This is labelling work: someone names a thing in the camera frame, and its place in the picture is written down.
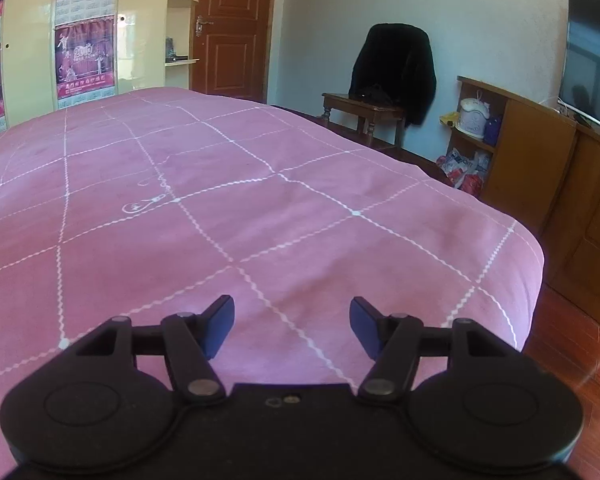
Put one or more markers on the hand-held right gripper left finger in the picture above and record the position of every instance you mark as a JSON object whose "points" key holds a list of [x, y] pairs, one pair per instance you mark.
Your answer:
{"points": [[215, 327]]}

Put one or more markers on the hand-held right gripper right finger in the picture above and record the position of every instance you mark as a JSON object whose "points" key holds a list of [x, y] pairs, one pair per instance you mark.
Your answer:
{"points": [[367, 327]]}

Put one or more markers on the pink checked bedspread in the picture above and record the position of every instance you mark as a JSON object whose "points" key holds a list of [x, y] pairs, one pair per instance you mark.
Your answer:
{"points": [[230, 200]]}

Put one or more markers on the red white plastic bag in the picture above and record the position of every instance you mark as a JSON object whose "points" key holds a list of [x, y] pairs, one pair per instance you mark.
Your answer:
{"points": [[462, 170]]}

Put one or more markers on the dark wooden chair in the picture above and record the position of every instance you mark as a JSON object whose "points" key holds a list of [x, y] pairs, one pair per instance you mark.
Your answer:
{"points": [[365, 110]]}

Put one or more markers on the yellow packet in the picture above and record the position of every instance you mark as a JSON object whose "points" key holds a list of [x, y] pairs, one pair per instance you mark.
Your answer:
{"points": [[448, 119]]}

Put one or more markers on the dark blue bag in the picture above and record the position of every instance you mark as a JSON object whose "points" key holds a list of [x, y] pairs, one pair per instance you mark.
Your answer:
{"points": [[493, 131]]}

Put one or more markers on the white round appliance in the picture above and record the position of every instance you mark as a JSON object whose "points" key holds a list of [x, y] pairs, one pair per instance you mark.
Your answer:
{"points": [[474, 115]]}

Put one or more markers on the brown wooden cabinet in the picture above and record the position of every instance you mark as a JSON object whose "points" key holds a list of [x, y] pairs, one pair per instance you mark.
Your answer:
{"points": [[570, 185]]}

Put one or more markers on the black jacket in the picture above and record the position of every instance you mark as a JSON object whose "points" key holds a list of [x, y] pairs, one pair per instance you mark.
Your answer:
{"points": [[395, 65]]}

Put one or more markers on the brown wooden door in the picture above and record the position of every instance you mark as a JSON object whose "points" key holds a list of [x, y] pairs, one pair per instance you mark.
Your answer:
{"points": [[235, 30]]}

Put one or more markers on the cream corner shelf unit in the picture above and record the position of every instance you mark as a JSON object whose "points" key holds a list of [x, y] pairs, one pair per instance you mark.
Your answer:
{"points": [[180, 30]]}

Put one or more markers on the cream wardrobe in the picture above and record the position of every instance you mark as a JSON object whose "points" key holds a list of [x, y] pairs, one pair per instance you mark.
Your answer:
{"points": [[140, 35]]}

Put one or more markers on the flat screen television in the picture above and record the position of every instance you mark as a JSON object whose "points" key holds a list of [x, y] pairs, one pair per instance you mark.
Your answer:
{"points": [[592, 60]]}

